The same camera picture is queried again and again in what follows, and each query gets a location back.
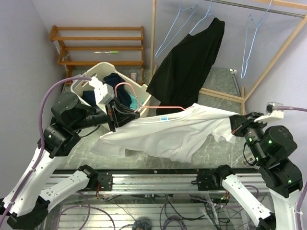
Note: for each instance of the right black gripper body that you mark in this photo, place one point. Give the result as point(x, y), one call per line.
point(254, 132)

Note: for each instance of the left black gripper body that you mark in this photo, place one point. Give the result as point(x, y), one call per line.
point(93, 120)

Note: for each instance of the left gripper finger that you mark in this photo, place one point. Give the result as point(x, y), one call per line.
point(121, 119)
point(119, 108)

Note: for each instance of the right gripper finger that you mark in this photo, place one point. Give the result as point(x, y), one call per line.
point(238, 120)
point(237, 131)

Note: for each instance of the pink wire hanger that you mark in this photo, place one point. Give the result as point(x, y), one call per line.
point(143, 106)

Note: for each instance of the white t shirt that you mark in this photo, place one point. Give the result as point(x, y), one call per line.
point(175, 136)

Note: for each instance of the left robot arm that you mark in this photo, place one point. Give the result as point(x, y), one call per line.
point(29, 203)

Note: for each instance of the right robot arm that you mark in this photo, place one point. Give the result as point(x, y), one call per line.
point(271, 149)

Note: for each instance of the black t shirt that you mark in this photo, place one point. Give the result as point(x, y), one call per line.
point(182, 73)

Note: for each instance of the blue hanger right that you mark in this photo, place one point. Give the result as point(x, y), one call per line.
point(249, 44)

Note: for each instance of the blue hanger holding black shirt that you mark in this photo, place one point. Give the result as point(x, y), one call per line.
point(208, 13)

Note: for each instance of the blue hanger far left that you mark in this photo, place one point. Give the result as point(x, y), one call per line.
point(171, 34)

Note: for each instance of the teal garment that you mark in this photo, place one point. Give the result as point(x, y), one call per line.
point(134, 103)

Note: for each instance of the navy blue garment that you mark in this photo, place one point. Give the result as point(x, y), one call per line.
point(113, 80)

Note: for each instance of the white label tag device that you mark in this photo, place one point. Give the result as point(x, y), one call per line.
point(249, 161)

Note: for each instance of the white laundry basket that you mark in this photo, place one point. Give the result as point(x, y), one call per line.
point(102, 70)

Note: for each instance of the small red white box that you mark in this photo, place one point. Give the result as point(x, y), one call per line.
point(133, 76)

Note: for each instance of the green white pen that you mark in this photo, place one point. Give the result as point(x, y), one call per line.
point(106, 52)

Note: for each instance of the light wooden clothes rack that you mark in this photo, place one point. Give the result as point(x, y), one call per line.
point(236, 15)

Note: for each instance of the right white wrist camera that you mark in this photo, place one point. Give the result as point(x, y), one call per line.
point(272, 113)

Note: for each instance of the aluminium mounting rail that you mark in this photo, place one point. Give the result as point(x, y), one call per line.
point(162, 181)

